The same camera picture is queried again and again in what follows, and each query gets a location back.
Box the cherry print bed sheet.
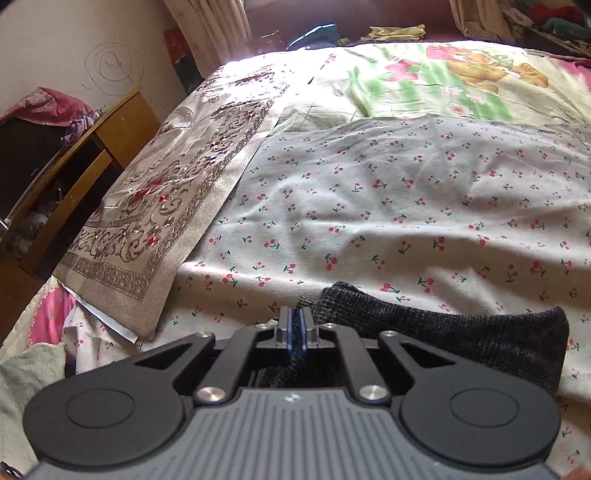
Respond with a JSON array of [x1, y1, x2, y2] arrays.
[[62, 113, 591, 462]]

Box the black television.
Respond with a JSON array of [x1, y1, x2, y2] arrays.
[[0, 117, 71, 228]]

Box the red wall hanging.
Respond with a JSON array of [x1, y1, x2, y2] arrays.
[[164, 28, 205, 93]]

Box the pale green blanket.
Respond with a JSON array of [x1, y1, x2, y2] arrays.
[[0, 340, 71, 472]]

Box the cartoon bear print sheet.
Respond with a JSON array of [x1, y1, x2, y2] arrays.
[[277, 39, 591, 136]]

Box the pink cloth on desk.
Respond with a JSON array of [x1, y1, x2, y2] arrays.
[[0, 87, 100, 140]]

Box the wooden bedside cabinet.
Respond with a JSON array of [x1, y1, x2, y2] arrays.
[[0, 88, 163, 283]]

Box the pink floral bedspread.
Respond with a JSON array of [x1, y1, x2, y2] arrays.
[[0, 281, 81, 365]]

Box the blue folded cloth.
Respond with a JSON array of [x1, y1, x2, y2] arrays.
[[286, 25, 343, 50]]

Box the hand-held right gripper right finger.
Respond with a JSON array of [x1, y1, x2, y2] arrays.
[[299, 308, 463, 408]]

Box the dark grey pants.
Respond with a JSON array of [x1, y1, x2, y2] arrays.
[[253, 281, 571, 397]]

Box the beige curtain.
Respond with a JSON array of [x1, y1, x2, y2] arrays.
[[450, 0, 514, 47], [159, 0, 253, 80]]

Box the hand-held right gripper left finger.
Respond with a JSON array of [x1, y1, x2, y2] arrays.
[[129, 308, 293, 408]]

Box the light green cloth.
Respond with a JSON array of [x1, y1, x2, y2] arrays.
[[360, 24, 428, 43]]

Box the pile of colourful clothes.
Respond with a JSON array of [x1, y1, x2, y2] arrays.
[[503, 0, 591, 52]]

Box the ornate beige patterned mat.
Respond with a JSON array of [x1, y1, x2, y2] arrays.
[[52, 59, 297, 343]]

